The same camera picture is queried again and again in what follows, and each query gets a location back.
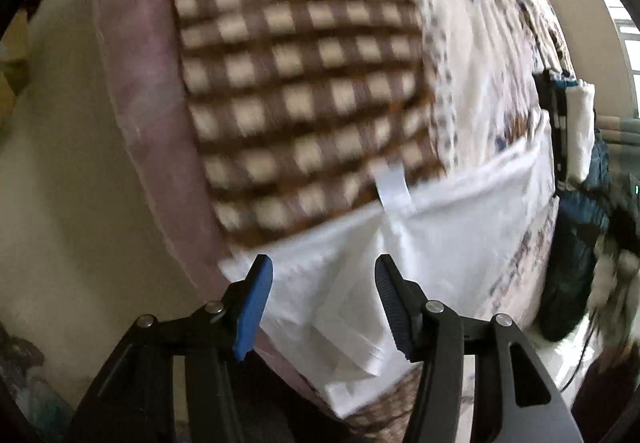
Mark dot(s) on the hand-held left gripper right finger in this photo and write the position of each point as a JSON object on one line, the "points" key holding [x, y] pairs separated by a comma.
{"points": [[395, 313]]}

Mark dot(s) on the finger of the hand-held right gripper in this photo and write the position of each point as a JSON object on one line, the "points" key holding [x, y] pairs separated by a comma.
{"points": [[550, 133]]}

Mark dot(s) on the pink bed sheet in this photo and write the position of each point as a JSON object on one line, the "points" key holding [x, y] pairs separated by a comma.
{"points": [[145, 73]]}

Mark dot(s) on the dark teal puffer jacket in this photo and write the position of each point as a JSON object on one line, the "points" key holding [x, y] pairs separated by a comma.
{"points": [[575, 248]]}

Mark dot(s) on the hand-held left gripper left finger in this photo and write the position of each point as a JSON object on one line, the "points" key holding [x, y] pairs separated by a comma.
{"points": [[255, 308]]}

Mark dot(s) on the white small garment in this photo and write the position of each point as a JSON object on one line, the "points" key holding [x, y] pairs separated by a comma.
{"points": [[450, 243]]}

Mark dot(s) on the brown checked blanket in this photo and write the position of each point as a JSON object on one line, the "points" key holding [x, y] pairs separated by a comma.
{"points": [[300, 73]]}

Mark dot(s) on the white floral quilt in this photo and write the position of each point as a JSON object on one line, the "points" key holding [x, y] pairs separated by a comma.
{"points": [[480, 48]]}

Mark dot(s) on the window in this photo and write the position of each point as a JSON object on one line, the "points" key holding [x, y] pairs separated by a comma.
{"points": [[622, 28]]}

